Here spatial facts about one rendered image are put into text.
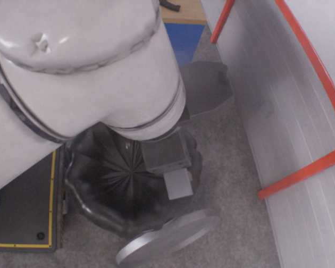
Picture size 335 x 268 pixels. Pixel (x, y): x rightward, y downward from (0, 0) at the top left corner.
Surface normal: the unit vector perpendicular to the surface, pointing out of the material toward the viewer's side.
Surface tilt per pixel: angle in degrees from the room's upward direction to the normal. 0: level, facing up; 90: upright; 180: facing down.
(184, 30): 90
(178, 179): 25
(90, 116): 91
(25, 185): 0
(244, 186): 0
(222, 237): 0
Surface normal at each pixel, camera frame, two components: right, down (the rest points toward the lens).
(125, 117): 0.21, 0.95
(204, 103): -0.20, -0.22
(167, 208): 0.17, -0.59
